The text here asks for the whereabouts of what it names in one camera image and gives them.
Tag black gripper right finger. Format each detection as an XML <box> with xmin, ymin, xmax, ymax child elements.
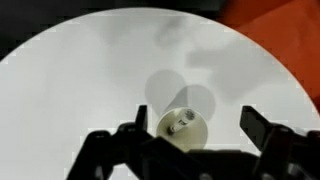
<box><xmin>239</xmin><ymin>105</ymin><xmax>320</xmax><ymax>180</ymax></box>

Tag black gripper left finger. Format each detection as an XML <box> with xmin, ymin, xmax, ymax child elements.
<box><xmin>64</xmin><ymin>104</ymin><xmax>158</xmax><ymax>180</ymax></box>

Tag orange armchair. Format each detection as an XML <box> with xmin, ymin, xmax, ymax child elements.
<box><xmin>215</xmin><ymin>0</ymin><xmax>320</xmax><ymax>113</ymax></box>

